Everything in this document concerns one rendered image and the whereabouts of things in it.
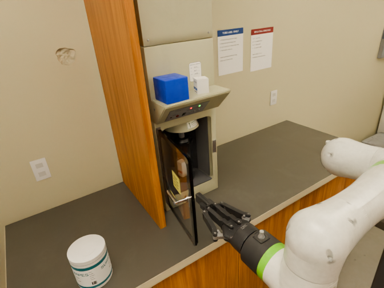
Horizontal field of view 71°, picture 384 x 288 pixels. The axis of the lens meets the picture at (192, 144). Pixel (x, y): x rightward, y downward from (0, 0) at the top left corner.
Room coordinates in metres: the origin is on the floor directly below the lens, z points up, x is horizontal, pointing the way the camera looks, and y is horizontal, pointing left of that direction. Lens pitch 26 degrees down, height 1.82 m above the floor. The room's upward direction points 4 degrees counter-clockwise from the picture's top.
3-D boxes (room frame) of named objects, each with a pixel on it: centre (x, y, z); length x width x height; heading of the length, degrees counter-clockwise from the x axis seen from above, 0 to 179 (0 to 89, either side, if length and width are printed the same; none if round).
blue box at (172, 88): (1.04, 0.06, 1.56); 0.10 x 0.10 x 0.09; 31
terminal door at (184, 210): (0.91, 0.07, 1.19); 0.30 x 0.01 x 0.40; 23
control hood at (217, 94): (1.09, -0.02, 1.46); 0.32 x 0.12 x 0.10; 121
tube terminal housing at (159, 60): (1.25, 0.08, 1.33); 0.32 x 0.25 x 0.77; 121
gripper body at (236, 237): (0.52, -0.10, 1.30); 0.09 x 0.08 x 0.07; 31
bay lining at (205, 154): (1.25, 0.08, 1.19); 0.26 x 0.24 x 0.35; 121
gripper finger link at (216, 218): (0.57, -0.06, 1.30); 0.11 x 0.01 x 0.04; 33
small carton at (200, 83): (1.12, -0.06, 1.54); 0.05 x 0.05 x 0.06; 15
